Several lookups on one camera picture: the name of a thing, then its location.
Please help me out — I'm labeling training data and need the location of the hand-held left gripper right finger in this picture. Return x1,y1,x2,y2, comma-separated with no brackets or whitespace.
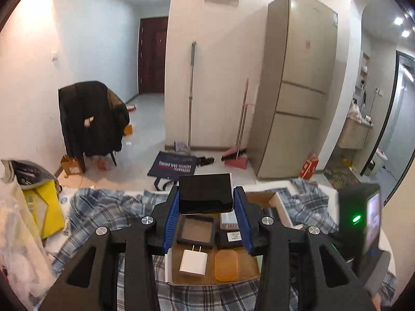
233,186,377,311

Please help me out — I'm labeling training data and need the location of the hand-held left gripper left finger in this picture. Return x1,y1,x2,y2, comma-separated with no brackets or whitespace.
39,185,180,311

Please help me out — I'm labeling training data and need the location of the black charger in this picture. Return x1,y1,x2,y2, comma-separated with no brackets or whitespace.
217,230,244,248

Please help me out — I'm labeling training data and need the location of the black square frame box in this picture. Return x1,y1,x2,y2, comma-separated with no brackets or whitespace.
176,214,217,249

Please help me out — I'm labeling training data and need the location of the amber translucent case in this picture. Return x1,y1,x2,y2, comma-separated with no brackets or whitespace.
214,249,241,282

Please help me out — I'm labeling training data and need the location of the white cube charger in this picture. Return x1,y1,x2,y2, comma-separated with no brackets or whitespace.
179,245,209,277

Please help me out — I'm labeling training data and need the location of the black glossy power bank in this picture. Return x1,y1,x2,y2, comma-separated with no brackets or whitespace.
178,173,234,215

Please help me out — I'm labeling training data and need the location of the shallow cardboard box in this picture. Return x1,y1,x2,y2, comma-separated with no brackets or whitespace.
164,191,303,287

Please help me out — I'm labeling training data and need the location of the navy printed tote bag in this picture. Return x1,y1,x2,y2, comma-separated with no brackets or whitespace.
147,151,198,190

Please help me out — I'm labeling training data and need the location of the white trash bin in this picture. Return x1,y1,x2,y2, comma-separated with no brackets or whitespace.
370,149,388,177

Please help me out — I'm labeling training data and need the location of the pink dustpan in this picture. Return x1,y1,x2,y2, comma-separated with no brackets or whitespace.
224,147,248,170

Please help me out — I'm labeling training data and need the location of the red carton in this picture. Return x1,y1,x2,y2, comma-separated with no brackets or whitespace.
300,152,320,180

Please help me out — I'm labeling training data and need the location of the blue plaid cloth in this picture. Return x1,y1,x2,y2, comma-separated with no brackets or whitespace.
49,178,398,311

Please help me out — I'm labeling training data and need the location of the beige vanity cabinet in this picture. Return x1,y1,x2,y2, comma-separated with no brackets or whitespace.
337,117,373,150

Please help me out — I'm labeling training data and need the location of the pink broom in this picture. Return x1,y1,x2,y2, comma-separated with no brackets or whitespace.
235,78,257,156

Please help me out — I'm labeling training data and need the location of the pink cloth bundle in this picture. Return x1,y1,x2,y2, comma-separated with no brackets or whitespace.
348,100,366,123

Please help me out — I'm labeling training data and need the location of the brown cardboard carton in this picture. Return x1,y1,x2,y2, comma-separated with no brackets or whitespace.
61,155,85,177

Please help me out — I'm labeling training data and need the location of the yellow box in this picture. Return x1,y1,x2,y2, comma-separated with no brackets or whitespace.
23,180,65,239

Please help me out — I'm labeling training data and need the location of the black framed glass door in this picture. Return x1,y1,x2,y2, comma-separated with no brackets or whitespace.
360,50,415,204

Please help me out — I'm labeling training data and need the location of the black jacket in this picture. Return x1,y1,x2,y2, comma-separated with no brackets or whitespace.
58,81,130,159

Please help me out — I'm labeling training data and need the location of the olive brown garment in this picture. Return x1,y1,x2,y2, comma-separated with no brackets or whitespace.
107,88,126,108

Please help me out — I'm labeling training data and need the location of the beige refrigerator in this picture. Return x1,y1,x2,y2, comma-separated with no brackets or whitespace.
248,0,338,179

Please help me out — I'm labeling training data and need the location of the grey bag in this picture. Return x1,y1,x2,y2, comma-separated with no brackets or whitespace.
2,159,59,190

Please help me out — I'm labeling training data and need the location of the white plastic bag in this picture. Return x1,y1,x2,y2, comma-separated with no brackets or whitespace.
0,181,56,311

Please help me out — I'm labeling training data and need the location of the dark brown door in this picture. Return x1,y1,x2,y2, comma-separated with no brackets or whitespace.
138,16,169,95

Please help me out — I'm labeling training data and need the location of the grey mop handle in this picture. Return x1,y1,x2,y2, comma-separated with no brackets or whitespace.
187,41,197,146

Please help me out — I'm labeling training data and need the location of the wall niche shelf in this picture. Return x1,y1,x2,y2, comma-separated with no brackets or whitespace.
355,52,371,99

